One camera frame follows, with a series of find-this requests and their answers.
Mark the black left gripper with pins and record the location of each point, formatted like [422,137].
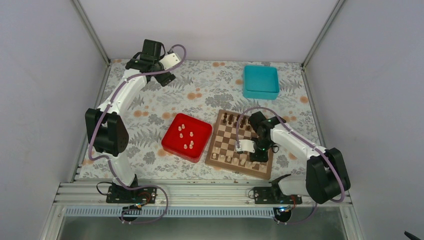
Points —
[162,80]

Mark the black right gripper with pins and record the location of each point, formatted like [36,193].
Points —
[263,158]

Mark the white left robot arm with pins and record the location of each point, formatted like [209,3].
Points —
[106,130]

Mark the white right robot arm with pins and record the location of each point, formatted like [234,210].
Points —
[326,177]

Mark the wooden chessboard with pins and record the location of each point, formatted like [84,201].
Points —
[224,137]

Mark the teal square plastic bin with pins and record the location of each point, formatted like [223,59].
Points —
[260,82]

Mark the red square plastic tray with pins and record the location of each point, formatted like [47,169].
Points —
[187,137]

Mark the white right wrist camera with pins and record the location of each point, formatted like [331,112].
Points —
[245,145]

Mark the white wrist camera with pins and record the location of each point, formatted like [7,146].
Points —
[170,60]
[245,145]

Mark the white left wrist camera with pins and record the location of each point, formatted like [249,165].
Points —
[170,60]

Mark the aluminium corner frame post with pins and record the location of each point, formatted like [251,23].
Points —
[91,31]

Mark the aluminium front rail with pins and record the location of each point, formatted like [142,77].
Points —
[198,210]

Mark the right aluminium frame post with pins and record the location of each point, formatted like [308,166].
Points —
[328,23]

